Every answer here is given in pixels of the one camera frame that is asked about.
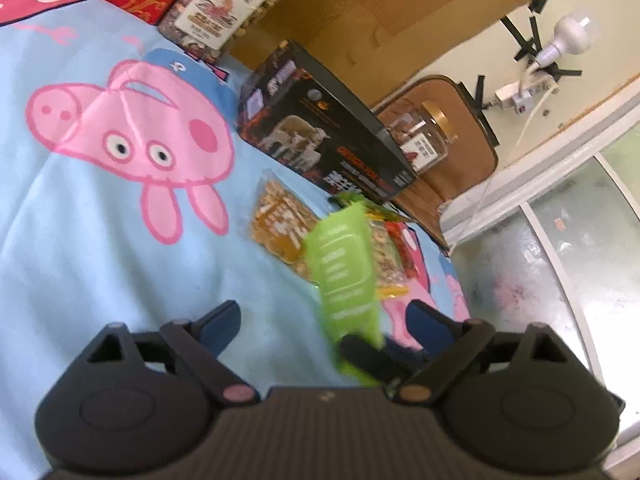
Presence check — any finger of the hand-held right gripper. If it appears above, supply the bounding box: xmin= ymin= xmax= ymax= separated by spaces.
xmin=339 ymin=333 xmax=432 ymax=389

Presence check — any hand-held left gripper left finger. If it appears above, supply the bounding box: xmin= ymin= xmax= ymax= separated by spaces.
xmin=87 ymin=300 xmax=261 ymax=408

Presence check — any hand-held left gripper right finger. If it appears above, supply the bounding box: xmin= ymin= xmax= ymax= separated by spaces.
xmin=390 ymin=299 xmax=583 ymax=408

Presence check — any mixed nut snack packet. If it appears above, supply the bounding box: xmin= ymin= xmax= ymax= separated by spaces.
xmin=370 ymin=220 xmax=428 ymax=303

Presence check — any bright green snack packet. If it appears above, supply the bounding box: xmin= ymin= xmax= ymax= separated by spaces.
xmin=304 ymin=202 xmax=388 ymax=386

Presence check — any clear orange snack packet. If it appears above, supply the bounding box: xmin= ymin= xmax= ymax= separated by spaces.
xmin=250 ymin=177 xmax=321 ymax=283

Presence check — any green yellow snack packet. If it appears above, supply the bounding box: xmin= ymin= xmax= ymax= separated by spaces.
xmin=329 ymin=191 xmax=411 ymax=223

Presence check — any black tin box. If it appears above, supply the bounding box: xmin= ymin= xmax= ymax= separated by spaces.
xmin=237 ymin=39 xmax=418 ymax=201

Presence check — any cartoon pig printed blanket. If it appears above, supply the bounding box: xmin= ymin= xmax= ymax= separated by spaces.
xmin=0 ymin=0 xmax=473 ymax=480

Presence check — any brown seat cushion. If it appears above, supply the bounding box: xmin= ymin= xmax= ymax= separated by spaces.
xmin=372 ymin=75 xmax=500 ymax=253

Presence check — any small nut jar gold lid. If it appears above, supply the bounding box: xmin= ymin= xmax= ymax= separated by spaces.
xmin=377 ymin=101 xmax=458 ymax=176

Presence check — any wooden board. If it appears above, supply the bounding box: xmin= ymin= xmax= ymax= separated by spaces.
xmin=232 ymin=0 xmax=543 ymax=111

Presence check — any large nut jar gold lid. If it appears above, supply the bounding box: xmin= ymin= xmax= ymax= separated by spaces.
xmin=157 ymin=0 xmax=303 ymax=61

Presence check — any white window frame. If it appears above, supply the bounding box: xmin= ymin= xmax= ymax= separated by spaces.
xmin=440 ymin=75 xmax=640 ymax=480

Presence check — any white power cable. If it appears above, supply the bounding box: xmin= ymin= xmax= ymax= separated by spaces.
xmin=515 ymin=85 xmax=560 ymax=147

